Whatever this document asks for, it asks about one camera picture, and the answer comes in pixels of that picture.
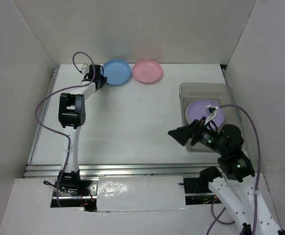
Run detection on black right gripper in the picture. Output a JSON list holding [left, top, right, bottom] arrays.
[[167, 116, 226, 154]]

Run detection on blue plastic plate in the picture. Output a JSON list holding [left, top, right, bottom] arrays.
[[102, 59, 131, 86]]

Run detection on purple plate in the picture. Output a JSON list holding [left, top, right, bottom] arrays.
[[185, 99, 225, 127]]

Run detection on pink plastic plate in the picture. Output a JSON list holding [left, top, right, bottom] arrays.
[[132, 60, 163, 84]]

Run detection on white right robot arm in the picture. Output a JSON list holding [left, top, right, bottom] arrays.
[[168, 119, 285, 235]]

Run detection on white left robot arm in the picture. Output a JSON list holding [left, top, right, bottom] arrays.
[[56, 64, 107, 195]]

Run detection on clear plastic bin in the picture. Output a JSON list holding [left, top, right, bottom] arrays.
[[178, 82, 248, 153]]

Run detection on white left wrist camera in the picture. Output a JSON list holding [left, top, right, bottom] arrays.
[[81, 64, 90, 75]]

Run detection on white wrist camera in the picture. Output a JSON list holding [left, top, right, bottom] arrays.
[[205, 105, 219, 125], [81, 64, 90, 75]]

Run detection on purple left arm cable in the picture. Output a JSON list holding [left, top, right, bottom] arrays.
[[35, 51, 94, 206]]

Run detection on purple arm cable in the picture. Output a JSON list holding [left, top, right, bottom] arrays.
[[206, 104, 261, 235], [35, 51, 94, 206]]

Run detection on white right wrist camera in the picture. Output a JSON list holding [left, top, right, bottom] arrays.
[[205, 105, 219, 125]]

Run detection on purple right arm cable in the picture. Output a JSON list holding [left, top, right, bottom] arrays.
[[206, 104, 261, 235]]

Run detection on aluminium rail frame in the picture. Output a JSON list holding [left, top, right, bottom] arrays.
[[23, 164, 220, 178]]

